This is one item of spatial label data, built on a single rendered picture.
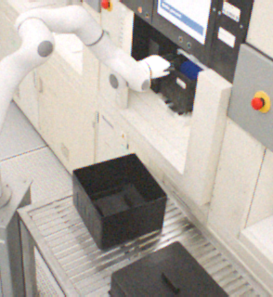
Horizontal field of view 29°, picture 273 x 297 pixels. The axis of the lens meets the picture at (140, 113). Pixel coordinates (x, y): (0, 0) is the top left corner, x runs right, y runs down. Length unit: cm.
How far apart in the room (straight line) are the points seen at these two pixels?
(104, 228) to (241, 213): 49
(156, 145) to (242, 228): 55
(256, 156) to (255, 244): 36
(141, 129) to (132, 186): 29
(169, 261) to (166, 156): 55
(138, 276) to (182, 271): 15
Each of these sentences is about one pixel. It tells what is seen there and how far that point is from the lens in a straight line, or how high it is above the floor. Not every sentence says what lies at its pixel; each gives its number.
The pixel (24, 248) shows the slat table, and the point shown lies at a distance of 233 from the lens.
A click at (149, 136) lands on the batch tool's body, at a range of 238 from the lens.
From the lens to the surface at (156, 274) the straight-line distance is 186.
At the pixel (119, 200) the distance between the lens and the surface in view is 221.
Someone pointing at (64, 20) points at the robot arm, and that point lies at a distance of 190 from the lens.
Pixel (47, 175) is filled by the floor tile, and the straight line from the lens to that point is 346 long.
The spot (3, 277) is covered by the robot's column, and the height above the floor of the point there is 43.
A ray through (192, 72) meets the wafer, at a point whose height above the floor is 107.
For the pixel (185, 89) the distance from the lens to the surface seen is 237.
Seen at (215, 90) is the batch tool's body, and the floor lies 138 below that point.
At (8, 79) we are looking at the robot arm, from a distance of 192.
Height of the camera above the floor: 232
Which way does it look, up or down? 35 degrees down
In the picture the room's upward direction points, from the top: 5 degrees clockwise
